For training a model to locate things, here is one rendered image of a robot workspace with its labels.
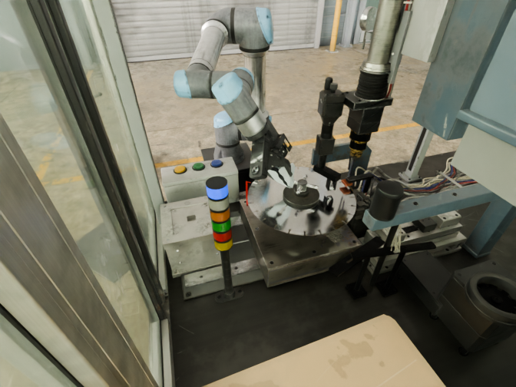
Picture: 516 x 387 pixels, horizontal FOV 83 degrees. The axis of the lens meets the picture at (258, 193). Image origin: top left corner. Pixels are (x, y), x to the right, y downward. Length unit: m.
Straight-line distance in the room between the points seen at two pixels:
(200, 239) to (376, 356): 0.55
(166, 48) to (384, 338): 6.30
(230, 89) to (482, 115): 0.49
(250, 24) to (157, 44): 5.53
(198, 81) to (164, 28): 5.74
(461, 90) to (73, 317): 0.70
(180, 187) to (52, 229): 0.84
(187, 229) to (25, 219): 0.66
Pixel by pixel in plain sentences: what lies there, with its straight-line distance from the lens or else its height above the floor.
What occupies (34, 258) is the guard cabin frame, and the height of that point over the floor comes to 1.35.
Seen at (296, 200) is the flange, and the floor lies 0.96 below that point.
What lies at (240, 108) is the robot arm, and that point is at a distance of 0.75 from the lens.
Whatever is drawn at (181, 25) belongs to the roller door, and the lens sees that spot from 6.61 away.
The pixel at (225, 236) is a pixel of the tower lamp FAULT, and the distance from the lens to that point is 0.69.
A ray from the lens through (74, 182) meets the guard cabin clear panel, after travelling 0.43.
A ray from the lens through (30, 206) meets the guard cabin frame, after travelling 0.27.
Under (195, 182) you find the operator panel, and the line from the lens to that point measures 1.10.
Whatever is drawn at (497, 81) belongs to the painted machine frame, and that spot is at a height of 1.38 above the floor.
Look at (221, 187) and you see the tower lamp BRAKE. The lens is 0.59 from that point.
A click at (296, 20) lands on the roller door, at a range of 7.18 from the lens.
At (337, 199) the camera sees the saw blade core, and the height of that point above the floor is 0.95.
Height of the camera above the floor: 1.51
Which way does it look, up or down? 38 degrees down
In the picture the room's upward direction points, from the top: straight up
